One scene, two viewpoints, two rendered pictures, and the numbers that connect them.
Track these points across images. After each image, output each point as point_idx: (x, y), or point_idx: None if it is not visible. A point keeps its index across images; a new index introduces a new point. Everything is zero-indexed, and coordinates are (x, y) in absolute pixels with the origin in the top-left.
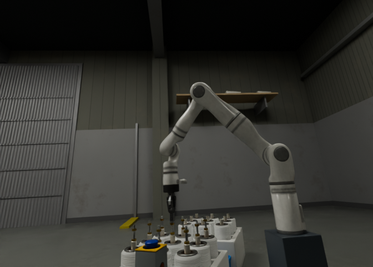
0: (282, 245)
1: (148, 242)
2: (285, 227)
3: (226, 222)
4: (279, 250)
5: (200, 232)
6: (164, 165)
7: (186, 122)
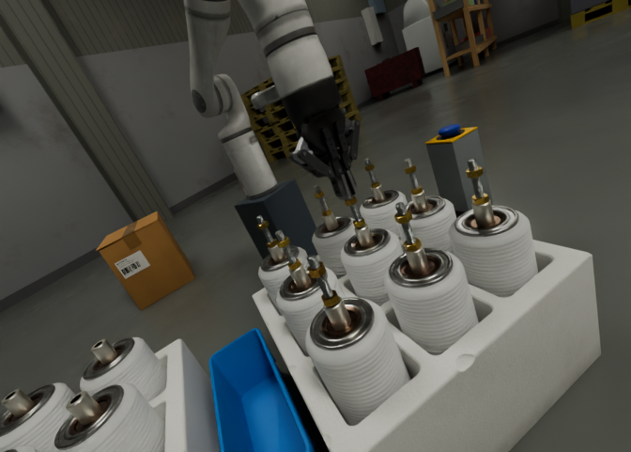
0: (296, 187)
1: (454, 124)
2: (275, 179)
3: (57, 386)
4: (294, 197)
5: (148, 412)
6: (305, 2)
7: None
